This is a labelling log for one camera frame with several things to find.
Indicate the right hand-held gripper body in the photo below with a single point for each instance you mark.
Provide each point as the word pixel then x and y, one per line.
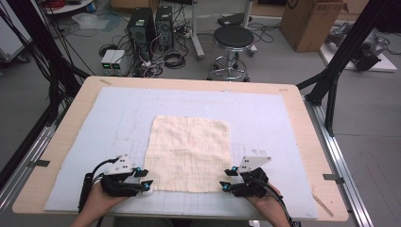
pixel 252 186

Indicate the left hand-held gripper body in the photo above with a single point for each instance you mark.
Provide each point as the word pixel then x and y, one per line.
pixel 118 186

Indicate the cream patterned cloth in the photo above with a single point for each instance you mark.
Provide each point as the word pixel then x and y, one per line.
pixel 189 151

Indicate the person's left hand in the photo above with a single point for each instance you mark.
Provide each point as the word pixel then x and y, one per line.
pixel 97 203

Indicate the thin wooden stick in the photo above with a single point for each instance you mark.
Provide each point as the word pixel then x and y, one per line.
pixel 322 204

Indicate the white grid mat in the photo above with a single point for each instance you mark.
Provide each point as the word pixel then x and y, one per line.
pixel 189 101

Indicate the white power supply box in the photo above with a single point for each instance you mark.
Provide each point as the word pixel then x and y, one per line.
pixel 118 60
pixel 107 60

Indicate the black round stool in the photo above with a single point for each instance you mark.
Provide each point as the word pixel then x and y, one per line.
pixel 233 37

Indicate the large black computer tower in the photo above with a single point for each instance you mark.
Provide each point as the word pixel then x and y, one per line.
pixel 140 31

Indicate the white desk leg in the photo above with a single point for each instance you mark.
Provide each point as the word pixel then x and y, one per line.
pixel 196 31
pixel 249 19

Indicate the slim black computer tower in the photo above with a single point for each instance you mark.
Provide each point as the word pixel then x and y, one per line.
pixel 164 26

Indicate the flat black case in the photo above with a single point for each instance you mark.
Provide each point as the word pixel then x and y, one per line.
pixel 233 19

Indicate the clear plastic bag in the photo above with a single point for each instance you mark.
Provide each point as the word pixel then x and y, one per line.
pixel 90 20

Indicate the brown cardboard box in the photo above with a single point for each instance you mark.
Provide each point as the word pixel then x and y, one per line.
pixel 310 25

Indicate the round white table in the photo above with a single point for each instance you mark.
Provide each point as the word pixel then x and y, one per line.
pixel 69 7

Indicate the white board with machine parts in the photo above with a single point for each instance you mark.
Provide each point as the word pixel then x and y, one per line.
pixel 386 63

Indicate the white cabinet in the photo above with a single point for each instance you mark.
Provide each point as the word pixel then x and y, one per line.
pixel 11 34

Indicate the grey metal bracket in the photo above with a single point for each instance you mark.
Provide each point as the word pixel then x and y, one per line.
pixel 39 163
pixel 332 177

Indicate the aluminium rail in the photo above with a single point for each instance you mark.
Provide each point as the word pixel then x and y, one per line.
pixel 340 164
pixel 28 157

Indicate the black metal frame post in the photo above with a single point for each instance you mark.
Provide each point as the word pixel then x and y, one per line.
pixel 346 47

